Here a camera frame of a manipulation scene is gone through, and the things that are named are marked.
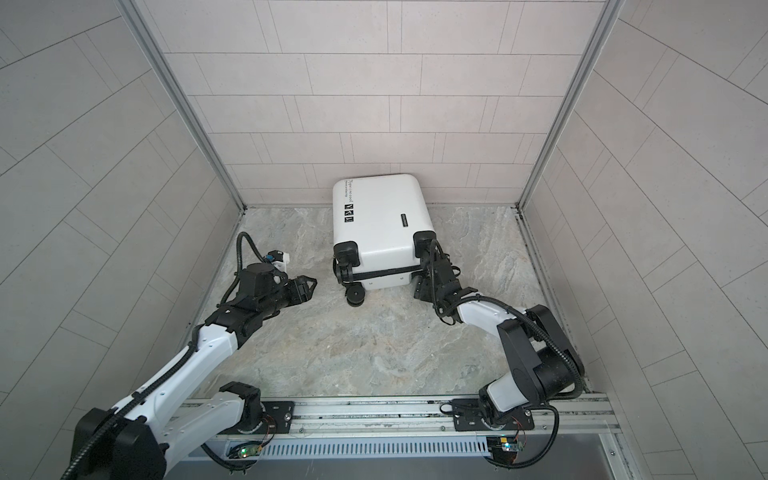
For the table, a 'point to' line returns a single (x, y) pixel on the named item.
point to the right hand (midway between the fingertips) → (422, 287)
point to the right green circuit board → (504, 443)
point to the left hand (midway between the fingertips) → (318, 279)
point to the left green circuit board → (249, 451)
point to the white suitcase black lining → (382, 228)
